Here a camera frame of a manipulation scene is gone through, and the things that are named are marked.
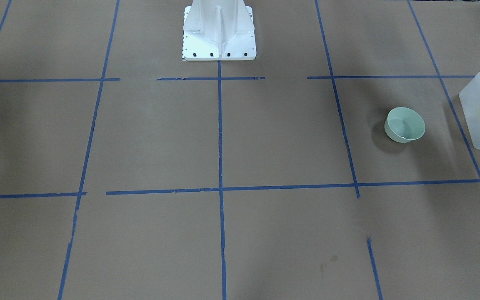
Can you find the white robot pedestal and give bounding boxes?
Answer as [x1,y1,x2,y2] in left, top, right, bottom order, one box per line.
[182,0,257,61]

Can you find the green bowl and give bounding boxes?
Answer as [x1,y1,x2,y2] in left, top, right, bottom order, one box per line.
[384,107,425,144]

